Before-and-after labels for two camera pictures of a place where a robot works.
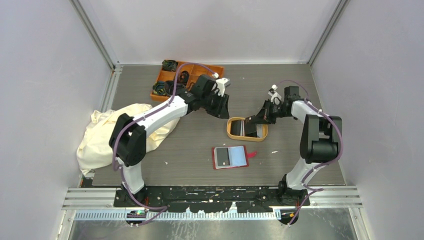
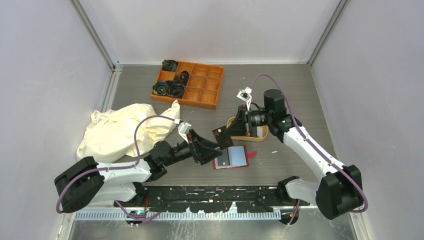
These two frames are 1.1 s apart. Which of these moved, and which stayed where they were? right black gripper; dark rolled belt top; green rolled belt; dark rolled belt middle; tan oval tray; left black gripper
Moved: left black gripper; right black gripper
Stayed: dark rolled belt middle; green rolled belt; dark rolled belt top; tan oval tray
